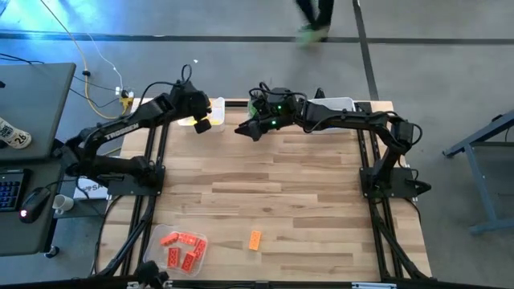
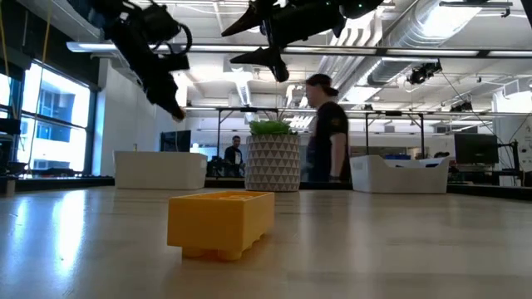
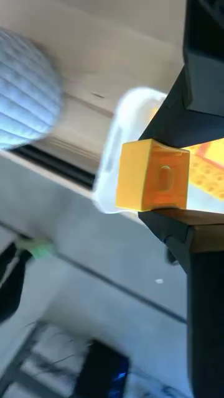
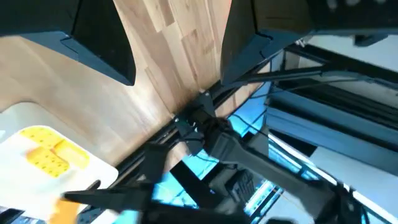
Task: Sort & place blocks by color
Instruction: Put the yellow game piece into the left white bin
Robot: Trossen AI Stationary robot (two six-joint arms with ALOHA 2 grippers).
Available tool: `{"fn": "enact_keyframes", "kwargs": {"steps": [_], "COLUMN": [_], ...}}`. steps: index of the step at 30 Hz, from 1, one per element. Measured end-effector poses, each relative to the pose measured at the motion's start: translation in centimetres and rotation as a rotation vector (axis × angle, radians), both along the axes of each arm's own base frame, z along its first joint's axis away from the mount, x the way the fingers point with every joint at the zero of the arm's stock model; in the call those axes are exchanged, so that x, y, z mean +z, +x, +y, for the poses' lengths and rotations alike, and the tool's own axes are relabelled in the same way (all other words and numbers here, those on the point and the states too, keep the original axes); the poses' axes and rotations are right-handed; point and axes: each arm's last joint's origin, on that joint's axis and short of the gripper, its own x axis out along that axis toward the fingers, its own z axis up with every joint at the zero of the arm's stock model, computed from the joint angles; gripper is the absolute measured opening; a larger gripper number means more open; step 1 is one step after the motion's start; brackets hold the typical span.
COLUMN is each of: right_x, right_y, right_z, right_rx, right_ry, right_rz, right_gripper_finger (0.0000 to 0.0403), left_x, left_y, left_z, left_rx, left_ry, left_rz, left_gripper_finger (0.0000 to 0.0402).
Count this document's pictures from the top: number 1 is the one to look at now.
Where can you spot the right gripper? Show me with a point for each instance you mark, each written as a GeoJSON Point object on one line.
{"type": "Point", "coordinates": [269, 116]}

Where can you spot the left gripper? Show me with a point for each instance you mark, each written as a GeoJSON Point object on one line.
{"type": "Point", "coordinates": [202, 126]}

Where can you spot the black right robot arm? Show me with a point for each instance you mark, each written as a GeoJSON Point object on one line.
{"type": "Point", "coordinates": [349, 118]}

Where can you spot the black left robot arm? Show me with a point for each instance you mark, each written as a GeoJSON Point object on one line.
{"type": "Point", "coordinates": [120, 130]}

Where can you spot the white plastic bin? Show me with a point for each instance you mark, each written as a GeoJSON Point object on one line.
{"type": "Point", "coordinates": [219, 106]}
{"type": "Point", "coordinates": [333, 102]}

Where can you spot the black clamp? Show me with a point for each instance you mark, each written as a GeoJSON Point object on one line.
{"type": "Point", "coordinates": [319, 93]}

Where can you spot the yellow extension socket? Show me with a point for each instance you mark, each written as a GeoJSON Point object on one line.
{"type": "Point", "coordinates": [126, 102]}

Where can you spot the white plug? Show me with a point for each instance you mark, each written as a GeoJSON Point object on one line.
{"type": "Point", "coordinates": [118, 91]}

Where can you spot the orange-yellow toy brick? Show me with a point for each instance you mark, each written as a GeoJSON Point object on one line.
{"type": "Point", "coordinates": [254, 240]}

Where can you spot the person's shoe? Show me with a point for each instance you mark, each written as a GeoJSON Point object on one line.
{"type": "Point", "coordinates": [313, 36]}

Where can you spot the person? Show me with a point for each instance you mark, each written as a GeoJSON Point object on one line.
{"type": "Point", "coordinates": [317, 12]}

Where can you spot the clear plastic container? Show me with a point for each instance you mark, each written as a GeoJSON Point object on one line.
{"type": "Point", "coordinates": [154, 257]}

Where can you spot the white cup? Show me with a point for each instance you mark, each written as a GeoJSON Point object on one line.
{"type": "Point", "coordinates": [62, 202]}

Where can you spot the grey desk top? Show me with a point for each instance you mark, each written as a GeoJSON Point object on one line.
{"type": "Point", "coordinates": [36, 100]}

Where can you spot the black computer mouse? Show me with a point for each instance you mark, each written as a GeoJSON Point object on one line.
{"type": "Point", "coordinates": [34, 204]}

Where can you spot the black caster wheel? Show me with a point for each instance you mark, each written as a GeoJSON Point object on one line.
{"type": "Point", "coordinates": [52, 252]}

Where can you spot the black keyboard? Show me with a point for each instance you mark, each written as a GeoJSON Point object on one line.
{"type": "Point", "coordinates": [10, 190]}

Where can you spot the dark grey keyboard desk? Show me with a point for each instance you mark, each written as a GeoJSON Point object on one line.
{"type": "Point", "coordinates": [28, 241]}

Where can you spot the black aluminium table frame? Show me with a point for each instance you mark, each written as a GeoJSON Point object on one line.
{"type": "Point", "coordinates": [376, 216]}

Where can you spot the white bracket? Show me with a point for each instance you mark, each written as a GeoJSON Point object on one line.
{"type": "Point", "coordinates": [373, 286]}
{"type": "Point", "coordinates": [130, 285]}

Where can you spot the blue-grey table frame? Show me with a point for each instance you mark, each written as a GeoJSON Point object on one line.
{"type": "Point", "coordinates": [481, 188]}

